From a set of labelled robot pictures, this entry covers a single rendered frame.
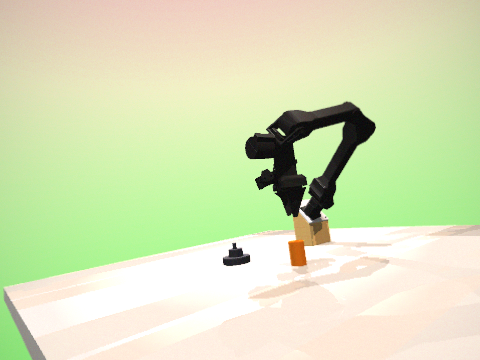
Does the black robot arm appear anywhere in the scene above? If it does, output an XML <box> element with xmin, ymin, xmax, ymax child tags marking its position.
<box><xmin>245</xmin><ymin>101</ymin><xmax>376</xmax><ymax>220</ymax></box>

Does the orange knob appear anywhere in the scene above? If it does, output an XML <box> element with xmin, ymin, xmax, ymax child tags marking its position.
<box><xmin>288</xmin><ymin>240</ymin><xmax>307</xmax><ymax>266</ymax></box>

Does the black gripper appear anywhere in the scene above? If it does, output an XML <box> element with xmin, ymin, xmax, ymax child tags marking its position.
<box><xmin>272</xmin><ymin>156</ymin><xmax>307</xmax><ymax>217</ymax></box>

